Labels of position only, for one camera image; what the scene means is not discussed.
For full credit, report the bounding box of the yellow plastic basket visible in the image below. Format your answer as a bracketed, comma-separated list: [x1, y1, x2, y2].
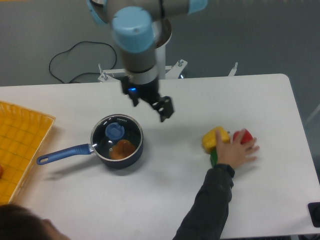
[0, 100, 56, 205]

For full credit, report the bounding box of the dark pot blue handle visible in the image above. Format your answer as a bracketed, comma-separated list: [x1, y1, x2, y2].
[36, 114, 144, 169]

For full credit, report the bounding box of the person's dark haired head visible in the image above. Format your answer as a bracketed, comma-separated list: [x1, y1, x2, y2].
[0, 204, 70, 240]

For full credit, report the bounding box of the black object table corner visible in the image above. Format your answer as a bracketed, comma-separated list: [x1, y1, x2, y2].
[307, 202, 320, 228]

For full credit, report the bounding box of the yellow bell pepper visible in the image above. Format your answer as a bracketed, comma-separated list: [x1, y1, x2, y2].
[201, 126, 231, 154]

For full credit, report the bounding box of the glass pot lid blue knob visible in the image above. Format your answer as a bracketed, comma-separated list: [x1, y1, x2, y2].
[90, 114, 144, 161]

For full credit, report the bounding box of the orange bread roll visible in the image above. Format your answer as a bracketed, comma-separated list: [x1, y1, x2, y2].
[109, 139, 137, 160]

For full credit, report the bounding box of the black cable on floor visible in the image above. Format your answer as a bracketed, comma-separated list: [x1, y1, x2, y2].
[48, 40, 118, 84]

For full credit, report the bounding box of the dark sleeved forearm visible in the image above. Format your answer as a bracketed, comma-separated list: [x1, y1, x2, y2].
[173, 163, 235, 240]

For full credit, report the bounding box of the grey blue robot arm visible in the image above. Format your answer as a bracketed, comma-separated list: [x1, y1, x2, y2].
[86, 0, 208, 122]

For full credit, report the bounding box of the person's right hand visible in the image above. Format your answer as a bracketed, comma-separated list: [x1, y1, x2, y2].
[215, 129, 260, 169]

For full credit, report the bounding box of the red bell pepper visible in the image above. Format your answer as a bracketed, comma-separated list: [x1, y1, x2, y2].
[232, 128, 253, 145]

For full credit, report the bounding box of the green bell pepper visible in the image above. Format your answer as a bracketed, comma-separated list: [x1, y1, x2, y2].
[210, 148, 218, 167]

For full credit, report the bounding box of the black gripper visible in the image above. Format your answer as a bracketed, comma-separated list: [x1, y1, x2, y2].
[121, 76, 175, 123]

